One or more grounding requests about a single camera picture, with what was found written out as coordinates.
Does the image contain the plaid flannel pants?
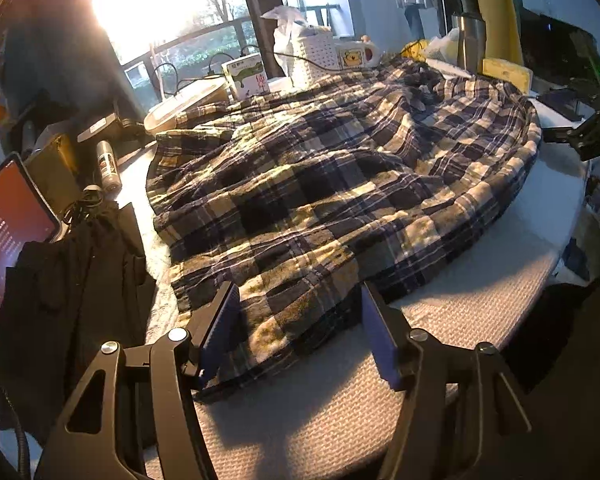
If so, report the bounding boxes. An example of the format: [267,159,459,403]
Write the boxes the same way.
[145,56,544,403]

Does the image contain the stainless steel tumbler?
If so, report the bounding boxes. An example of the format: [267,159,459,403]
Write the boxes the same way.
[452,12,486,74]

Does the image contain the white quilted table cloth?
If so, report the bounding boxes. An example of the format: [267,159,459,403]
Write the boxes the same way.
[114,66,589,480]

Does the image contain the black folded garment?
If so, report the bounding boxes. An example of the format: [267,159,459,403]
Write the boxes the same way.
[0,200,156,444]

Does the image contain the yellow plastic bag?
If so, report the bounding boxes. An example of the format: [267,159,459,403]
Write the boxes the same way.
[400,39,429,62]

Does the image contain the white bear mug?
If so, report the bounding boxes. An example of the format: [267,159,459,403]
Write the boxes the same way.
[335,40,381,68]

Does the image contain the tablet with red screen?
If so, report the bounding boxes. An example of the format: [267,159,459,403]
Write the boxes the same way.
[0,153,60,307]

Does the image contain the small spray can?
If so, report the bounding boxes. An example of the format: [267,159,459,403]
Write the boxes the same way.
[96,140,122,194]

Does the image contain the white perforated plastic basket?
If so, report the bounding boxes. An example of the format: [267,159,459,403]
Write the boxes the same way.
[290,27,340,89]

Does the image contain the black balcony railing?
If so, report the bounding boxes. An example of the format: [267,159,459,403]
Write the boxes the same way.
[121,3,342,101]

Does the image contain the white plastic bag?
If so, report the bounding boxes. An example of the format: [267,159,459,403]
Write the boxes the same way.
[261,6,306,76]

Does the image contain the yellow lidded food container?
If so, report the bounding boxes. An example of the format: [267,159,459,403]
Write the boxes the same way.
[144,77,228,136]

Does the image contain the green white milk carton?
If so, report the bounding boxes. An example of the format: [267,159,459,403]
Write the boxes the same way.
[222,53,270,101]

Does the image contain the black charging cable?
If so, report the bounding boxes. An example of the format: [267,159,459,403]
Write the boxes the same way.
[151,44,342,97]

